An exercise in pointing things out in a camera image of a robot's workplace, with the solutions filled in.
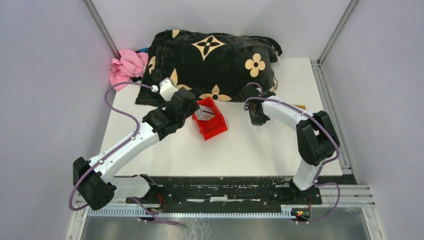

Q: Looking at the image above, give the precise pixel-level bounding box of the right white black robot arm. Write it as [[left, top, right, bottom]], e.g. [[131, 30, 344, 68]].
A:
[[240, 83, 340, 204]]

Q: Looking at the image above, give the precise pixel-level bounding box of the aluminium rail frame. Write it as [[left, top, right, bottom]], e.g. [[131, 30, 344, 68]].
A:
[[65, 57, 385, 240]]

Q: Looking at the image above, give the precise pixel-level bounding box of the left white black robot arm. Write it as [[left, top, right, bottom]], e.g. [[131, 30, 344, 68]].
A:
[[71, 88, 199, 211]]

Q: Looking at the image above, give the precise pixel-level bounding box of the stack of credit cards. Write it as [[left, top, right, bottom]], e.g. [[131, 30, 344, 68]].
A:
[[194, 108, 215, 121]]

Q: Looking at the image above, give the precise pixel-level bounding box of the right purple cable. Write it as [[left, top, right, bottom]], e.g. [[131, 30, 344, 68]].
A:
[[244, 82, 341, 224]]

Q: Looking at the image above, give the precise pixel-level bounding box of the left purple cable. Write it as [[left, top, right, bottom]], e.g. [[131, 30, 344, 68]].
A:
[[68, 81, 182, 227]]

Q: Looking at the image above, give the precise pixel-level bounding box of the pink cloth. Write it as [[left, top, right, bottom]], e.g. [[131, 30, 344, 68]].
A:
[[109, 49, 149, 86]]

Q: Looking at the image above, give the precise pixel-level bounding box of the purple cable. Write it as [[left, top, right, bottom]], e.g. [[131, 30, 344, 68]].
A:
[[68, 81, 182, 227], [244, 82, 341, 224]]

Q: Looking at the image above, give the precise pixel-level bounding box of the red plastic bin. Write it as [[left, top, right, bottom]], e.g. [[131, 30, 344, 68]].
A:
[[192, 97, 228, 141]]

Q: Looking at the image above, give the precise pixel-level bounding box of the black floral blanket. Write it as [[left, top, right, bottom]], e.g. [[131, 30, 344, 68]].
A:
[[135, 30, 283, 107]]

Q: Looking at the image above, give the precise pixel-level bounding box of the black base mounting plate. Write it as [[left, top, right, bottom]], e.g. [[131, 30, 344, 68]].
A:
[[137, 176, 323, 213]]

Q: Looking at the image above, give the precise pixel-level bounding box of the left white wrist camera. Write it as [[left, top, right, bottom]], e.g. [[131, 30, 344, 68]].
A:
[[159, 77, 178, 102]]

